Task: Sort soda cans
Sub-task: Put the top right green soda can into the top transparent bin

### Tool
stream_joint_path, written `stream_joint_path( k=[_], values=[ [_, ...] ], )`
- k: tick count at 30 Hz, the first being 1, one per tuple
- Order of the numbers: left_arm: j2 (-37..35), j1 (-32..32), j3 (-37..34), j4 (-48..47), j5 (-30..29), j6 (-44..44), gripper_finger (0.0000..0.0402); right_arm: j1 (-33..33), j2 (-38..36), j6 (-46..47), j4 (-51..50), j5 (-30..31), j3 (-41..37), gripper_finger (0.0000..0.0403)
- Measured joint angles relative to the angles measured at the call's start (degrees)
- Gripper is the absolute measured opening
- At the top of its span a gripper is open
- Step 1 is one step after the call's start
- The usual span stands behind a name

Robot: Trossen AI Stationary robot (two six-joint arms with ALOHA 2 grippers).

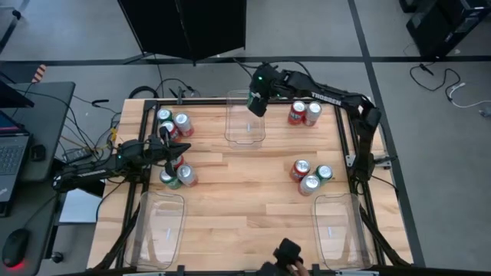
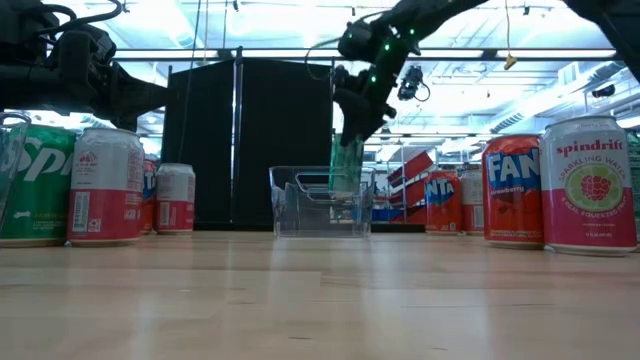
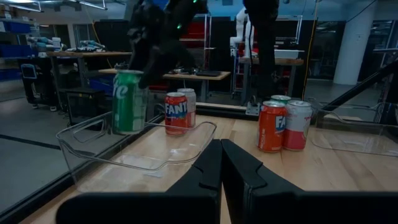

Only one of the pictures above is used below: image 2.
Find red storage bin rack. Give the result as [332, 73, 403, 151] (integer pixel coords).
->
[387, 149, 436, 225]

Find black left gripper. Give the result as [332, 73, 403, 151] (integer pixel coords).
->
[47, 63, 170, 133]

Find pink white Spindrift can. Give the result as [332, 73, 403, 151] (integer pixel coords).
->
[539, 115, 639, 257]

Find black overhead camera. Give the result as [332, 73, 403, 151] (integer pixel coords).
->
[397, 64, 432, 104]

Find metal overhead frame beam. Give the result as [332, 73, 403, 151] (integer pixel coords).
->
[113, 47, 640, 63]

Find yellow hanging tag cord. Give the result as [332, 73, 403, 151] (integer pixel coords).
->
[503, 0, 519, 72]

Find blue storage bins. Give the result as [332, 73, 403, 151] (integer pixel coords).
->
[372, 207, 406, 224]

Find silver grey soda can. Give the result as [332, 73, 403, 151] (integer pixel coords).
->
[152, 162, 197, 236]

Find red Fanta strawberry can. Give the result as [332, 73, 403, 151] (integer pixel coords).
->
[423, 169, 462, 236]
[141, 157, 158, 236]
[481, 133, 545, 250]

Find metal frame post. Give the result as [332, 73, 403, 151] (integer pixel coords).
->
[399, 144, 407, 224]
[233, 45, 245, 232]

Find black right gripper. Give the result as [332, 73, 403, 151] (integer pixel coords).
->
[333, 47, 409, 147]

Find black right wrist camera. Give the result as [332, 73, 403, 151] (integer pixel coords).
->
[331, 63, 369, 94]

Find black folding partition screen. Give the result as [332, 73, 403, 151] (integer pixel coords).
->
[160, 57, 335, 232]

